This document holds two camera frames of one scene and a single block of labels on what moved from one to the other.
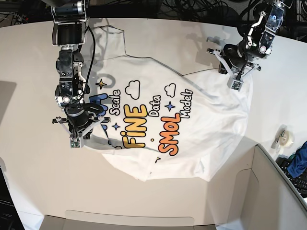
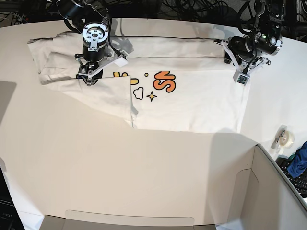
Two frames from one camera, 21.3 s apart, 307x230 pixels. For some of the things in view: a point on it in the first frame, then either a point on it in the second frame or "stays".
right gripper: x=221 y=69 -> x=227 y=59
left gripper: x=87 y=136 -> x=90 y=73
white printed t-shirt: x=164 y=122 -> x=175 y=79
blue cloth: x=298 y=165 stays
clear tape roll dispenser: x=283 y=139 stays
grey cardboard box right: x=250 y=192 stays
